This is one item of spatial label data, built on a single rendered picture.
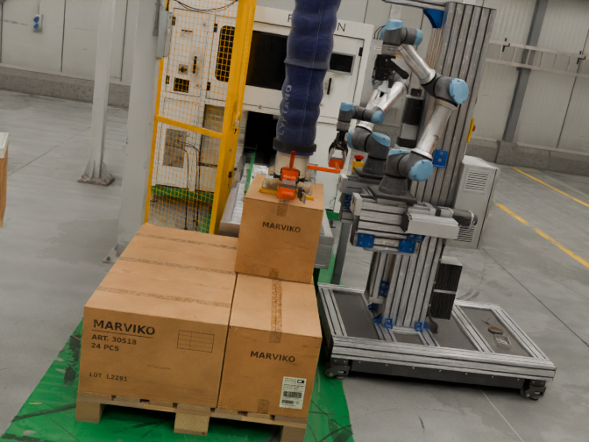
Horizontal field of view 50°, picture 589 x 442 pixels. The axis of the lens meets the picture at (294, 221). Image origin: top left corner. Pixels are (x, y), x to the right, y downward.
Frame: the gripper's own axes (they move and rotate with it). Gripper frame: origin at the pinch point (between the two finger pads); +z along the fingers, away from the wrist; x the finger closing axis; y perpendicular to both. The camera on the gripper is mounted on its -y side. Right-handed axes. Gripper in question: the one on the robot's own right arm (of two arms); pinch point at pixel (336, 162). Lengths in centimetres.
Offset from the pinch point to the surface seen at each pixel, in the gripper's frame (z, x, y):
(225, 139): 10, -72, -79
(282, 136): -15, -33, 38
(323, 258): 61, 4, -6
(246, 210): 21, -45, 61
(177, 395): 90, -60, 122
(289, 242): 33, -21, 61
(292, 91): -39, -32, 39
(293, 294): 54, -16, 77
